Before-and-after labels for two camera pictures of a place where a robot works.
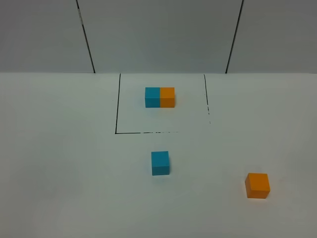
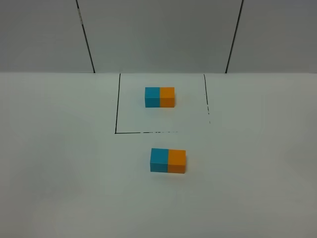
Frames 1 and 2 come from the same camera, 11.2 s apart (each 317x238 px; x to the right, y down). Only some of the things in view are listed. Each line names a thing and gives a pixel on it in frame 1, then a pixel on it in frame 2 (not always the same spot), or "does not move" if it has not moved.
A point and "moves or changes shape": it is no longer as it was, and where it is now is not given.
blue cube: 160,163 moves or changes shape
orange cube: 257,185 to 176,161
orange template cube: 167,97 does not move
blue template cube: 152,96 does not move
